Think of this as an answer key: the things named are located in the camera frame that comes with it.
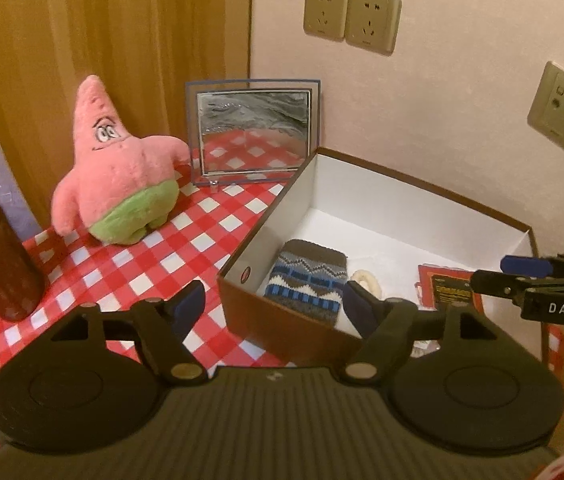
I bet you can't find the red black card packet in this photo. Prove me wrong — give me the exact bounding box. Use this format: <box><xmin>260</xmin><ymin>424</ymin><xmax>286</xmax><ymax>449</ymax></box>
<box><xmin>415</xmin><ymin>264</ymin><xmax>483</xmax><ymax>313</ymax></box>

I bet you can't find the red checkered tablecloth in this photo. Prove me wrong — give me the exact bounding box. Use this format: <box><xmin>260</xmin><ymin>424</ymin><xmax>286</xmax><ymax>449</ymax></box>
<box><xmin>0</xmin><ymin>129</ymin><xmax>313</xmax><ymax>476</ymax></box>

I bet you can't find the pink Patrick star plush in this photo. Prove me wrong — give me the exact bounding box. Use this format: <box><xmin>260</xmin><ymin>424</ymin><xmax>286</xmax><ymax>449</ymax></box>
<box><xmin>51</xmin><ymin>75</ymin><xmax>190</xmax><ymax>245</ymax></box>

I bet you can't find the cream scrunchie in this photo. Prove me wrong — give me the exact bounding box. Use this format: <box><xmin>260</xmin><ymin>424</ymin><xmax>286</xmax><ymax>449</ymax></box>
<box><xmin>350</xmin><ymin>269</ymin><xmax>383</xmax><ymax>299</ymax></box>

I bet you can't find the double wall socket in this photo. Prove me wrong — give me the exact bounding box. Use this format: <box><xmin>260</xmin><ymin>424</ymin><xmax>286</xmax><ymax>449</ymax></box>
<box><xmin>303</xmin><ymin>0</ymin><xmax>402</xmax><ymax>55</ymax></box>

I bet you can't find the single wall socket plate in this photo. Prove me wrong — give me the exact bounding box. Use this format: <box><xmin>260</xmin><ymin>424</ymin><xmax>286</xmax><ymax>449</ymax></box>
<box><xmin>527</xmin><ymin>61</ymin><xmax>564</xmax><ymax>150</ymax></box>

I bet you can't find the orange curtain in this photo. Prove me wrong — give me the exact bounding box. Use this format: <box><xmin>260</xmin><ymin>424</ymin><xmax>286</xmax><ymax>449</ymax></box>
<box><xmin>0</xmin><ymin>0</ymin><xmax>251</xmax><ymax>226</ymax></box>

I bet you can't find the brown cardboard box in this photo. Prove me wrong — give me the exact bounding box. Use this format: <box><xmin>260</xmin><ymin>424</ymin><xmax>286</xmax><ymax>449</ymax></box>
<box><xmin>218</xmin><ymin>148</ymin><xmax>536</xmax><ymax>366</ymax></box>

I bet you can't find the framed sand picture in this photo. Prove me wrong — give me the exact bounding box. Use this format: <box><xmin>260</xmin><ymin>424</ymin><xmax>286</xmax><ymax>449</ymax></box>
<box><xmin>185</xmin><ymin>78</ymin><xmax>322</xmax><ymax>186</ymax></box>

